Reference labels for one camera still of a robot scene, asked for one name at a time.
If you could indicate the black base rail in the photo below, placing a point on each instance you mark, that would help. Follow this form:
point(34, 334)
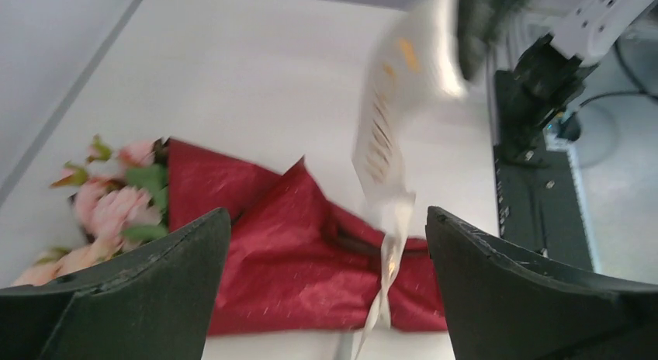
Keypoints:
point(537, 200)

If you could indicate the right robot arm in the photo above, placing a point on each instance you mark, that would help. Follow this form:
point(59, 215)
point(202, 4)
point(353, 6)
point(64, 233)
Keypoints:
point(551, 72)

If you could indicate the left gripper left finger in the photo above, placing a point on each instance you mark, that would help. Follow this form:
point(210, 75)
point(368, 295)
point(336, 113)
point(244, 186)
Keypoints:
point(154, 302)

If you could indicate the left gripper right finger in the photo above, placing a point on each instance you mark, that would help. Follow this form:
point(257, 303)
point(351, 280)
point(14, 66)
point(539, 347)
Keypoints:
point(505, 302)

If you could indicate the red wrapping paper sheet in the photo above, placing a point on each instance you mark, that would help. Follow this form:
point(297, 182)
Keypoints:
point(296, 261)

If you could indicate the cream ribbon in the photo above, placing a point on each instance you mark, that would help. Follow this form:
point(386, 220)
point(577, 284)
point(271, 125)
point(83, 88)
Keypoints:
point(413, 66)

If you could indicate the pink flower stem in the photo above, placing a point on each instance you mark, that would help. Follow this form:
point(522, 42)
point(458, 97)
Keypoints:
point(49, 268)
point(138, 154)
point(106, 214)

